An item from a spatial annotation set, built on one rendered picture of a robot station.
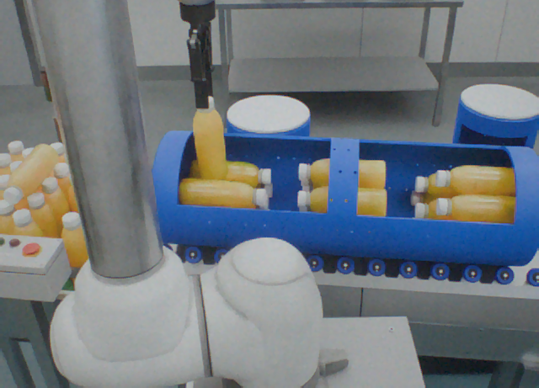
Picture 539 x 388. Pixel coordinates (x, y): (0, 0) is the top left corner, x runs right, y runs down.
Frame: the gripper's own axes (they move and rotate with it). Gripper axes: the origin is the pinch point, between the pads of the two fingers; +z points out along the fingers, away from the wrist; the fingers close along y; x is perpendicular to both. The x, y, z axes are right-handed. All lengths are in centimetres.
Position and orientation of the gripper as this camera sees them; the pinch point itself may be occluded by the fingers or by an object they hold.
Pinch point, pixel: (204, 90)
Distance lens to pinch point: 130.9
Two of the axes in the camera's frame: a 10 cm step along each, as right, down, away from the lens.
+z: 0.1, 8.4, 5.5
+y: 1.2, -5.5, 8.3
